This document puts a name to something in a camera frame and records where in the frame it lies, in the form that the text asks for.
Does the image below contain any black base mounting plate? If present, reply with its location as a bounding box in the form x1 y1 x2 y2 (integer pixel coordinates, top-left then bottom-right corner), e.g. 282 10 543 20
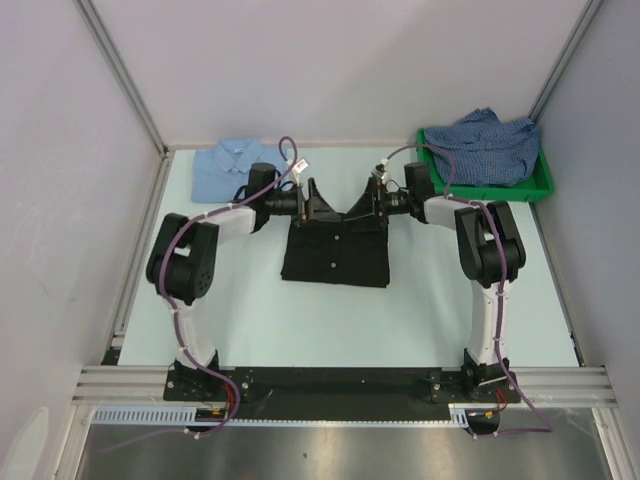
163 364 521 422

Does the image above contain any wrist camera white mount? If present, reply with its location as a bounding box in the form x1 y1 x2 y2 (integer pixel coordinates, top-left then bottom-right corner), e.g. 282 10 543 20
290 158 309 185
372 158 392 186

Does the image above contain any blue checkered shirt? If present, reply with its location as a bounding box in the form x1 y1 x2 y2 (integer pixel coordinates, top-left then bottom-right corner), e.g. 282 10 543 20
423 108 541 187

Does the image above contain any left aluminium corner post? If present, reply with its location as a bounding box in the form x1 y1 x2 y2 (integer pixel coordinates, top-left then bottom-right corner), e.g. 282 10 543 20
73 0 168 159

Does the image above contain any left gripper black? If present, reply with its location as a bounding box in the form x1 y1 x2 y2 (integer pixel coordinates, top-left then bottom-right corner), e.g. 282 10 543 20
264 178 338 228

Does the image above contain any black long sleeve shirt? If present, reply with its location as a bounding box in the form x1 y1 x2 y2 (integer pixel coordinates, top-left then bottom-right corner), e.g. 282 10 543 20
281 219 390 288

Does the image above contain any aluminium frame rail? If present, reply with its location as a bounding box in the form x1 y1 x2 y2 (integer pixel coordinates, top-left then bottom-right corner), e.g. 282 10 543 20
73 366 618 408

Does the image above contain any right aluminium corner post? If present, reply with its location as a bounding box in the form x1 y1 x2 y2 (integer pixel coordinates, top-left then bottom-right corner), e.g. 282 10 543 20
529 0 607 123

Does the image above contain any white slotted cable duct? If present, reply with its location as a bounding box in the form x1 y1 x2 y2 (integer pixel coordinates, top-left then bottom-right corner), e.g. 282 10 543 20
93 406 197 425

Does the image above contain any folded light blue shirt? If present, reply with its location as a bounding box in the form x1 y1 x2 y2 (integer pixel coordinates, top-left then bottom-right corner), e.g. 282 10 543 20
191 138 286 204

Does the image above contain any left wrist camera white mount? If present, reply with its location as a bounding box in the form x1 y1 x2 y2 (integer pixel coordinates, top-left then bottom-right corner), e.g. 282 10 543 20
290 158 309 185

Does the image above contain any aluminium corner post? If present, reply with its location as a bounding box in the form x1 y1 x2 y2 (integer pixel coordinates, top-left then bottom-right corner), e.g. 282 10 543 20
529 0 607 123
73 0 168 159

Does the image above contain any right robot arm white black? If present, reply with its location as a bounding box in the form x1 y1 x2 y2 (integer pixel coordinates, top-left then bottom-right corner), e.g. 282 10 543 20
346 159 526 403

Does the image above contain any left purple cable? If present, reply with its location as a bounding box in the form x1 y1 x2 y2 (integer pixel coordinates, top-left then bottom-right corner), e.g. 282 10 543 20
97 134 301 454

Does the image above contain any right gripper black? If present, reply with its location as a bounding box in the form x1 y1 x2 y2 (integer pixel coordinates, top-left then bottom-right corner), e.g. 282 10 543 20
346 176 416 233

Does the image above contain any green plastic bin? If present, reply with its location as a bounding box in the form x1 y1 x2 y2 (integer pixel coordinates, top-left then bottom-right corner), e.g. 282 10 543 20
415 128 554 203

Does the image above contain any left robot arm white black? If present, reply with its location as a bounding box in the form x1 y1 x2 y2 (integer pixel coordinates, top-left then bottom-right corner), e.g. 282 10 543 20
146 161 344 400

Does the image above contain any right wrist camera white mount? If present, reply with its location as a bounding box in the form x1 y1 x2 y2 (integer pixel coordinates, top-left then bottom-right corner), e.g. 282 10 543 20
372 158 392 186

